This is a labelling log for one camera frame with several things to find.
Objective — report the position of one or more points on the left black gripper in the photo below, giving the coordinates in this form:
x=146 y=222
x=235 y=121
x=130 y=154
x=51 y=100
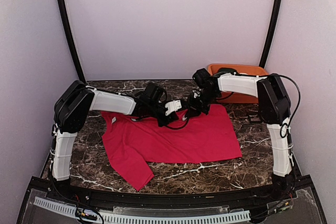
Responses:
x=173 y=116

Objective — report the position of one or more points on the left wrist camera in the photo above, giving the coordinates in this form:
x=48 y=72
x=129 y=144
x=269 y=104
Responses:
x=172 y=106

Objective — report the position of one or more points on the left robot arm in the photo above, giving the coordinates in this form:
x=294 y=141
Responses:
x=73 y=107

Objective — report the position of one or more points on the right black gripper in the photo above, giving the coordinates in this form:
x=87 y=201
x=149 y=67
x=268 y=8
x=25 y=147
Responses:
x=193 y=109

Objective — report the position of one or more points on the orange plastic basin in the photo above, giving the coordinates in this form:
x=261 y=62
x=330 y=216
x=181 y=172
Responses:
x=238 y=89

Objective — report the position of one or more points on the left black frame post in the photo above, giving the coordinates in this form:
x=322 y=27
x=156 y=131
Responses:
x=70 y=40

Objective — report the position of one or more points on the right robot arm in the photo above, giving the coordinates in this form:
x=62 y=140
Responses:
x=274 y=108

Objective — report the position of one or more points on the red t-shirt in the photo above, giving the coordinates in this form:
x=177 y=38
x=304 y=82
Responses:
x=131 y=145

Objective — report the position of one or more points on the black front rail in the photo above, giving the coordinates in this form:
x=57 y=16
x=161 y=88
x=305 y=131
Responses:
x=99 y=199

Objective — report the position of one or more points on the right black frame post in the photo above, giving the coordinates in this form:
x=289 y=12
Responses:
x=270 y=33

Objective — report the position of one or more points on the black frame post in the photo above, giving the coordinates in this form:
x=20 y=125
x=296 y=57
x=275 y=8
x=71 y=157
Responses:
x=70 y=40
x=270 y=33

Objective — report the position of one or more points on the white slotted cable duct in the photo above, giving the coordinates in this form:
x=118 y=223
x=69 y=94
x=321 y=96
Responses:
x=142 y=215

